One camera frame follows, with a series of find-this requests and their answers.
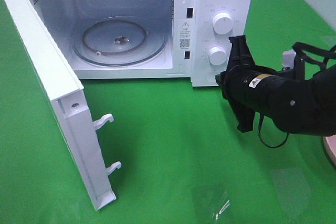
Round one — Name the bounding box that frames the white dial knob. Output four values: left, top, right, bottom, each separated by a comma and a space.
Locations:
208, 46, 228, 66
213, 12, 234, 35

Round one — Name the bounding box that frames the white microwave oven body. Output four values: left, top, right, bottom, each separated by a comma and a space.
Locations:
30, 0, 250, 87

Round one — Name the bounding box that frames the round door release button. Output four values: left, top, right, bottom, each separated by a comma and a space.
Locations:
205, 71, 220, 85

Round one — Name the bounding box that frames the glass microwave turntable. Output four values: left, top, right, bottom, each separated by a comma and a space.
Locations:
73, 16, 171, 67

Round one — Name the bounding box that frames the pink plate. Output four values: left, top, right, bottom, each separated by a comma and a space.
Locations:
323, 135, 336, 166

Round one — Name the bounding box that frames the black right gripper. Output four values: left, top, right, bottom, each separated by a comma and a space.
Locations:
215, 35, 255, 133

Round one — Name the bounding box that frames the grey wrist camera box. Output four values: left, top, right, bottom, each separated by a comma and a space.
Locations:
282, 49, 296, 70

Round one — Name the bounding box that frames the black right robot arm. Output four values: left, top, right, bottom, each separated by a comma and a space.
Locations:
215, 35, 335, 136

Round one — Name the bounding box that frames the clear plastic film scrap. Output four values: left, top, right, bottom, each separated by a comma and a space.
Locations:
192, 183, 234, 223

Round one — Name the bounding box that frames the lower white dial knob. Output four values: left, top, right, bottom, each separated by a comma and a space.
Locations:
208, 46, 228, 66

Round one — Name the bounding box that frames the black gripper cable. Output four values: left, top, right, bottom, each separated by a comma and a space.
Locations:
257, 42, 336, 148

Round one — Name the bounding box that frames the upper white dial knob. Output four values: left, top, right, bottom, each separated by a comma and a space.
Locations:
213, 12, 234, 35

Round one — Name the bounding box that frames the white microwave door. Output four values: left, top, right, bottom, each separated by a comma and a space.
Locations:
4, 0, 121, 210

